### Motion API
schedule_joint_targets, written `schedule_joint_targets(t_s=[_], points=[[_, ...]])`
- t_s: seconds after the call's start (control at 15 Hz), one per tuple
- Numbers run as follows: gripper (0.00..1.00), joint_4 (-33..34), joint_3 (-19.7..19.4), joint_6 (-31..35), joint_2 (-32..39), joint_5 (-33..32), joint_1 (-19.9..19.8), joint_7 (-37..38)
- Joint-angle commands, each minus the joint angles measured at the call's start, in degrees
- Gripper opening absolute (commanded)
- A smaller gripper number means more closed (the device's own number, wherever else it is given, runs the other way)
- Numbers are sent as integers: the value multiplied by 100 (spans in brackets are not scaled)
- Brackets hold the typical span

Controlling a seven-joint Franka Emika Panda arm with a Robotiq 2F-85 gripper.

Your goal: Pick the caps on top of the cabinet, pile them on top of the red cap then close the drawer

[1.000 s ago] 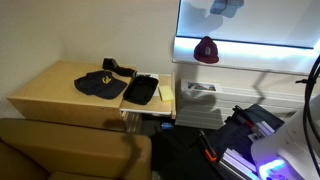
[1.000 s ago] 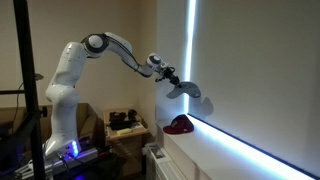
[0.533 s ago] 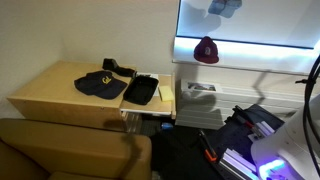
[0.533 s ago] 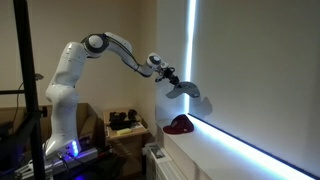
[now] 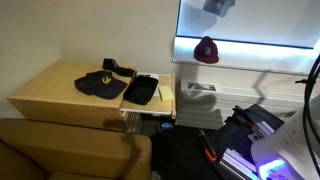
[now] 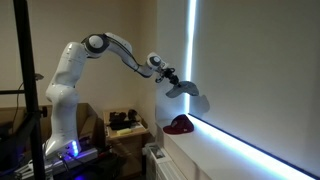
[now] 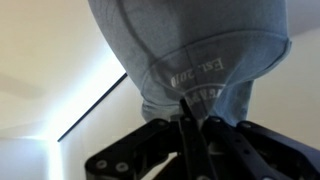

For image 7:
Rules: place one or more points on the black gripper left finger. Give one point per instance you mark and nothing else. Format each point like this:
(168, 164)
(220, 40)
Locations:
(133, 146)

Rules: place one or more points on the light blue baseball cap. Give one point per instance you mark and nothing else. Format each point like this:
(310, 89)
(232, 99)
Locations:
(186, 43)

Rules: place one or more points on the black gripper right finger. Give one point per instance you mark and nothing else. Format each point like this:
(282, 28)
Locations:
(266, 150)

